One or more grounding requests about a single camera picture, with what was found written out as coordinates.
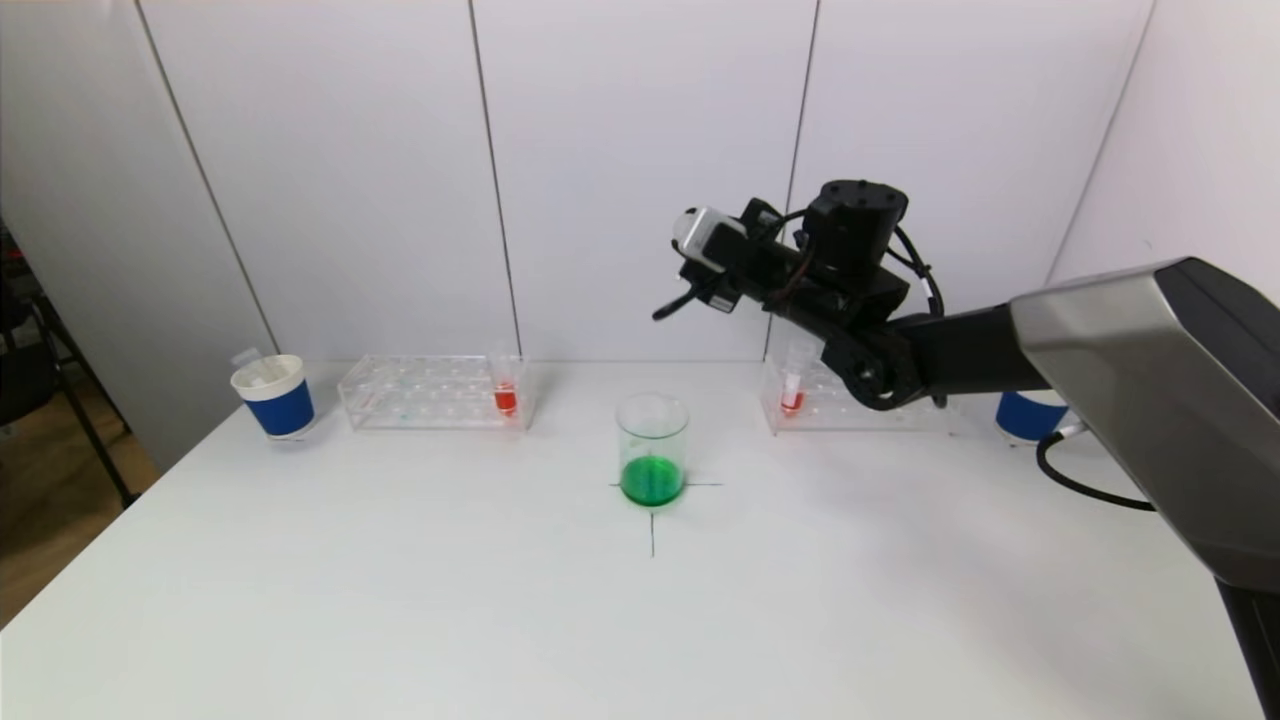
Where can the clear acrylic test tube rack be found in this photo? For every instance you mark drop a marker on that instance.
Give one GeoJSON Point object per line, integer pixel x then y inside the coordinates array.
{"type": "Point", "coordinates": [830, 415]}
{"type": "Point", "coordinates": [430, 395]}

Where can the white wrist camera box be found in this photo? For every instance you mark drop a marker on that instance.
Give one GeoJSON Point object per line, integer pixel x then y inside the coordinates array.
{"type": "Point", "coordinates": [700, 235]}

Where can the test tube with blue pigment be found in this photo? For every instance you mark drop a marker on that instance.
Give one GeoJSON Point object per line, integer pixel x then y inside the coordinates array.
{"type": "Point", "coordinates": [262, 378]}

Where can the test tube with red pigment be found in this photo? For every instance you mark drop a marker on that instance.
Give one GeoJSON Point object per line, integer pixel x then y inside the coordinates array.
{"type": "Point", "coordinates": [505, 398]}
{"type": "Point", "coordinates": [792, 400]}

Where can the black office chair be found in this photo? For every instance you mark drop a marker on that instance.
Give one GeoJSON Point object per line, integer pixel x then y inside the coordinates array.
{"type": "Point", "coordinates": [30, 380]}

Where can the grey and black right arm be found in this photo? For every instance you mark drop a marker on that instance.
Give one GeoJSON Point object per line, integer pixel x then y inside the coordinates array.
{"type": "Point", "coordinates": [1150, 380]}

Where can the blue white paper cup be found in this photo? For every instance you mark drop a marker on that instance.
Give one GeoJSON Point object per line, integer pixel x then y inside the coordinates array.
{"type": "Point", "coordinates": [1025, 415]}
{"type": "Point", "coordinates": [283, 405]}

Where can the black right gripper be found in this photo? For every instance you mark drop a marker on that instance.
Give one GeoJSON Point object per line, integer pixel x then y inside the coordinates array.
{"type": "Point", "coordinates": [708, 283]}

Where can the clear glass beaker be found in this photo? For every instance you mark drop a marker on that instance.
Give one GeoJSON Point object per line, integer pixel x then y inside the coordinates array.
{"type": "Point", "coordinates": [652, 480]}

